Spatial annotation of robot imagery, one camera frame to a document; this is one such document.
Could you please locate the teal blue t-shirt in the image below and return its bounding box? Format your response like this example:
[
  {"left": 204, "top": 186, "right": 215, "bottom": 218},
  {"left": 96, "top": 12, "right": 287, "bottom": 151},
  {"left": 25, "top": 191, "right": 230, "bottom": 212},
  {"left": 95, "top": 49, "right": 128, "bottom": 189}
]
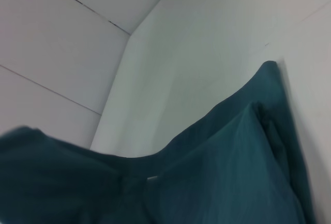
[{"left": 0, "top": 60, "right": 318, "bottom": 224}]

